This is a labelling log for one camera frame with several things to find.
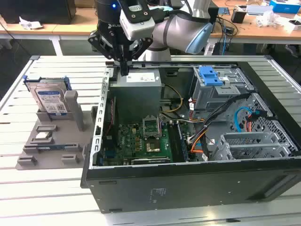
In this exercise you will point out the hard disk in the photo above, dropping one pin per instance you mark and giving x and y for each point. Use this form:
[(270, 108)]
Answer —
[(50, 99)]

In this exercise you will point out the green motherboard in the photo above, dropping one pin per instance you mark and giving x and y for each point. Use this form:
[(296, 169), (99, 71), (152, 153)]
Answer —
[(164, 139)]

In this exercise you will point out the crumpled white paper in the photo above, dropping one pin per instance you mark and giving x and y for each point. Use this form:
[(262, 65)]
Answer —
[(29, 23)]

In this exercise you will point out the grey parts rack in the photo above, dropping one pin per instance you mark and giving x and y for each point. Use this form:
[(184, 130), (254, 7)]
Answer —
[(63, 135)]

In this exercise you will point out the white flat box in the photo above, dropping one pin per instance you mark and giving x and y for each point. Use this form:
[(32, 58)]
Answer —
[(258, 10)]

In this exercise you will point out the black RAM slot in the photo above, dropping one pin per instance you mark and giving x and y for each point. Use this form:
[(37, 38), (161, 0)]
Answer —
[(176, 141), (172, 141)]

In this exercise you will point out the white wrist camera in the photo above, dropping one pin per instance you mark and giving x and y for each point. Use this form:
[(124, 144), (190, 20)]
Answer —
[(141, 28)]

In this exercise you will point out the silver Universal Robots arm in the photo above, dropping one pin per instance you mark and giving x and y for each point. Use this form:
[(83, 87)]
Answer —
[(178, 28)]

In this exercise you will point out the black open PC case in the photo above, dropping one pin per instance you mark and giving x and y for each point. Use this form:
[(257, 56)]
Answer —
[(188, 188)]

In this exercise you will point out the large black box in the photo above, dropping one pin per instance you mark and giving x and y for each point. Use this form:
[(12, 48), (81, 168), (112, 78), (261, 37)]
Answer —
[(35, 10)]

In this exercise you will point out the white open box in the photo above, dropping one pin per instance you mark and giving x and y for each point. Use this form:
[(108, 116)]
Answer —
[(295, 26)]

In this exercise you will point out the thin locking lever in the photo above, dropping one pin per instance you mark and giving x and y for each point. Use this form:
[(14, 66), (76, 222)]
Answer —
[(160, 128)]

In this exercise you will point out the blue cardboard box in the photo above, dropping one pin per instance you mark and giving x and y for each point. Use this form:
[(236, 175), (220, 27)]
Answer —
[(285, 5)]

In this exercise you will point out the metal disk bay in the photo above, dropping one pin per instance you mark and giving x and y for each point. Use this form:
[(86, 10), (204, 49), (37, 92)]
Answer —
[(247, 136), (254, 153)]

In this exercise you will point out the clear plastic bags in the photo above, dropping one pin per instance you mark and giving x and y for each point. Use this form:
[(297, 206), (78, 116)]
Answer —
[(270, 18)]

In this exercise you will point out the CPU socket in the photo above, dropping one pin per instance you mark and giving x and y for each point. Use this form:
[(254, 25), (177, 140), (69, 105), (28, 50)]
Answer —
[(152, 147)]

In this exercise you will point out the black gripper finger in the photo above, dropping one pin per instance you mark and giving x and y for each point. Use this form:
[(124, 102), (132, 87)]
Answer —
[(143, 47), (98, 42)]

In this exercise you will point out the blue plastic drive latch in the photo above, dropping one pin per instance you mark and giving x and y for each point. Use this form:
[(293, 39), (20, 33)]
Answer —
[(209, 77)]

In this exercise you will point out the grey power supply unit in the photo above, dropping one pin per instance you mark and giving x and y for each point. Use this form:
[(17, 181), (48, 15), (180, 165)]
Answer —
[(136, 99)]

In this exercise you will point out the long wooden desk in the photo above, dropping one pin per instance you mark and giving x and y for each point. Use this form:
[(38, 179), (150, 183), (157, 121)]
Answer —
[(75, 28)]

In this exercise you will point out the blue RAM stick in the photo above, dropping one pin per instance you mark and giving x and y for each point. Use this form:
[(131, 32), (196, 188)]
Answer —
[(50, 147)]

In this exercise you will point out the white power strip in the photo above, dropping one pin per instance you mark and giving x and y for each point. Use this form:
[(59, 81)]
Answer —
[(209, 49)]

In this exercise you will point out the small blue board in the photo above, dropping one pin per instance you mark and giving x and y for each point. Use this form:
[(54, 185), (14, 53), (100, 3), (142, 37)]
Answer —
[(223, 11)]

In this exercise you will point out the silver CPU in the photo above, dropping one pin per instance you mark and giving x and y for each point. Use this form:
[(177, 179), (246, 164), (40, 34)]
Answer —
[(43, 135)]

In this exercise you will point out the black graphics card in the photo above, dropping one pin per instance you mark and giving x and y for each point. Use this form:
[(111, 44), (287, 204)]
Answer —
[(152, 161)]

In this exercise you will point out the grey metal drive cage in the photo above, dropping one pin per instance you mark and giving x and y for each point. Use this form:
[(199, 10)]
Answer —
[(211, 99)]

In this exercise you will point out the green RAM stick with chips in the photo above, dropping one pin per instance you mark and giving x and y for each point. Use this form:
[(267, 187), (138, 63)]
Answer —
[(183, 143)]

